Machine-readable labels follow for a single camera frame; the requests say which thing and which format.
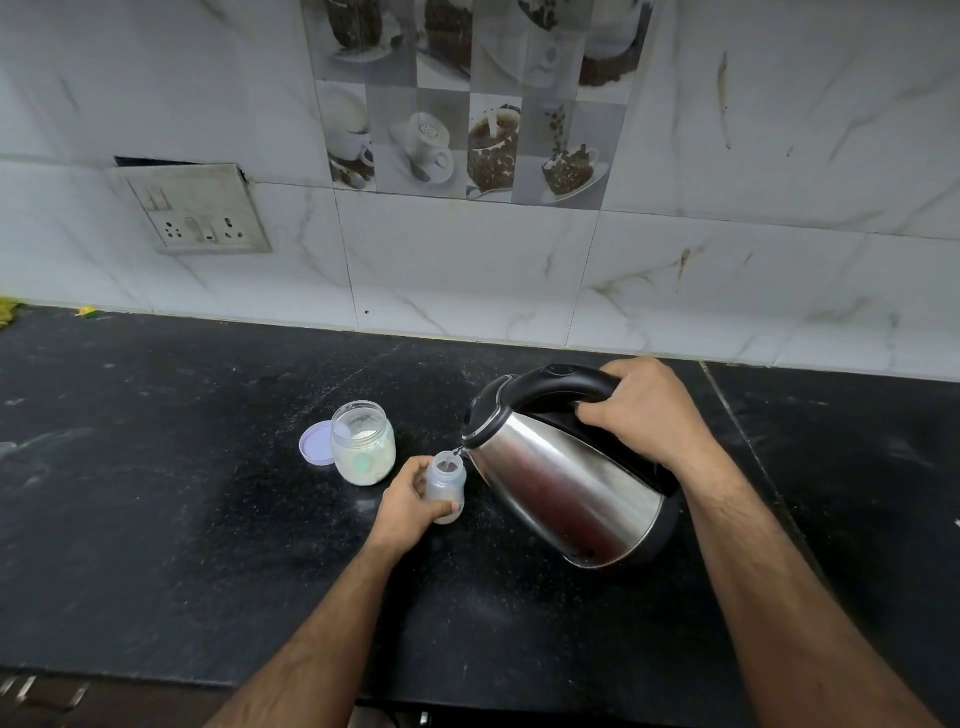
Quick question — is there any person's left hand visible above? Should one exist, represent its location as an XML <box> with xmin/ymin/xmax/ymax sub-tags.
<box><xmin>367</xmin><ymin>455</ymin><xmax>461</xmax><ymax>560</ymax></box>

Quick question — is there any person's right hand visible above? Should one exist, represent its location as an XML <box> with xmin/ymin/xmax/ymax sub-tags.
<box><xmin>575</xmin><ymin>356</ymin><xmax>725</xmax><ymax>481</ymax></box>

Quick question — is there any clear baby bottle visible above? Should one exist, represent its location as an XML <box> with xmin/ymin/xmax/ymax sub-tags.
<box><xmin>424</xmin><ymin>449</ymin><xmax>468</xmax><ymax>526</ymax></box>

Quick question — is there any clear jar of white powder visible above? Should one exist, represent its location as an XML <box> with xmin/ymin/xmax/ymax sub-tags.
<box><xmin>330</xmin><ymin>401</ymin><xmax>397</xmax><ymax>487</ymax></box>

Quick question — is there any lavender jar lid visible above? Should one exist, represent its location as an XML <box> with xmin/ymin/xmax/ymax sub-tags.
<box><xmin>298</xmin><ymin>420</ymin><xmax>337</xmax><ymax>472</ymax></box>

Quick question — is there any stainless steel electric kettle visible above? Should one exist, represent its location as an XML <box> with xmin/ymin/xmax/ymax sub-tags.
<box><xmin>460</xmin><ymin>363</ymin><xmax>684</xmax><ymax>571</ymax></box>

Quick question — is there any person's left forearm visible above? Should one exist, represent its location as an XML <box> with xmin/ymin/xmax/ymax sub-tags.
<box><xmin>202</xmin><ymin>539</ymin><xmax>410</xmax><ymax>728</ymax></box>

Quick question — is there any person's right forearm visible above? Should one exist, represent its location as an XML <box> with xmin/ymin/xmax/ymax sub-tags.
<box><xmin>678</xmin><ymin>442</ymin><xmax>943</xmax><ymax>728</ymax></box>

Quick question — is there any coffee print decorative tile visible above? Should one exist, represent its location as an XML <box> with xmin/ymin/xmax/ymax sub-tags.
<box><xmin>299</xmin><ymin>0</ymin><xmax>658</xmax><ymax>211</ymax></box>

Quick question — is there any white wall socket plate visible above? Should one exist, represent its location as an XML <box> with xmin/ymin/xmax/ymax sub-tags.
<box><xmin>104</xmin><ymin>163</ymin><xmax>274</xmax><ymax>256</ymax></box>

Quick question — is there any metal cabinet handle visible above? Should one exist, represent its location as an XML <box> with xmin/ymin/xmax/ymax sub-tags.
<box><xmin>0</xmin><ymin>674</ymin><xmax>88</xmax><ymax>710</ymax></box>

